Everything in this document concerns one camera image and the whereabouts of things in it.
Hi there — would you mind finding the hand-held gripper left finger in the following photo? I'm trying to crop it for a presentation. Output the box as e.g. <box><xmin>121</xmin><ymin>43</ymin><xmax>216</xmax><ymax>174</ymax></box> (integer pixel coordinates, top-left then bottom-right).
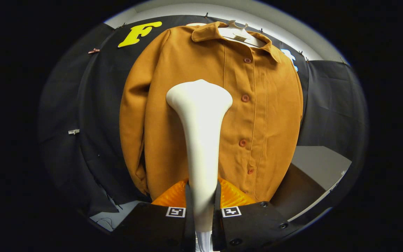
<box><xmin>116</xmin><ymin>178</ymin><xmax>197</xmax><ymax>252</ymax></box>

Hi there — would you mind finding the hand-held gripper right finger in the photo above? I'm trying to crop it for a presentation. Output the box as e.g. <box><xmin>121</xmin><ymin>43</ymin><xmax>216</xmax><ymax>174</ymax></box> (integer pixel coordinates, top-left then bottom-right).
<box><xmin>212</xmin><ymin>178</ymin><xmax>298</xmax><ymax>252</ymax></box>

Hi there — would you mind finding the white garment steamer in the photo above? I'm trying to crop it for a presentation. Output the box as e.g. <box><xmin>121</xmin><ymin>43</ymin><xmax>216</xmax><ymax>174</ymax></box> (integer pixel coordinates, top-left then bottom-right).
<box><xmin>166</xmin><ymin>79</ymin><xmax>233</xmax><ymax>252</ymax></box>

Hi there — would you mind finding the orange button-up shirt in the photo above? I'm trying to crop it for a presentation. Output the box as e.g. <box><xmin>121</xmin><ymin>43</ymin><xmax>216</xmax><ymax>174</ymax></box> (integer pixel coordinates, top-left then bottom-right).
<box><xmin>119</xmin><ymin>22</ymin><xmax>304</xmax><ymax>203</ymax></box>

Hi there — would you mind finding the grey cabinet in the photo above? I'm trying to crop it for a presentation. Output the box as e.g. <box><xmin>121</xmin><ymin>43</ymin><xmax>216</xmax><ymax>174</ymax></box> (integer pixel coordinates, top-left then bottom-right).
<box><xmin>270</xmin><ymin>145</ymin><xmax>353</xmax><ymax>222</ymax></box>

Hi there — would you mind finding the black backdrop cloth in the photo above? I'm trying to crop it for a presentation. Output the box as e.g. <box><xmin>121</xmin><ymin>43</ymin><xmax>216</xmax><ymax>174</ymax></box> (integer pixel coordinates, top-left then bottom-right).
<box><xmin>37</xmin><ymin>15</ymin><xmax>368</xmax><ymax>218</ymax></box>

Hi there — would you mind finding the white mannequin torso form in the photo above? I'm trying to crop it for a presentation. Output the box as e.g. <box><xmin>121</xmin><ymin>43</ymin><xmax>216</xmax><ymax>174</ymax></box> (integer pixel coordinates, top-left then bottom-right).
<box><xmin>217</xmin><ymin>20</ymin><xmax>267</xmax><ymax>48</ymax></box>

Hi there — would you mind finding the dark floor cable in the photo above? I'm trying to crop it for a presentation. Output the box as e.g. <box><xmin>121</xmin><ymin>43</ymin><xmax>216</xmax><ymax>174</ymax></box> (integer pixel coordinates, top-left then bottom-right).
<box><xmin>97</xmin><ymin>196</ymin><xmax>124</xmax><ymax>230</ymax></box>

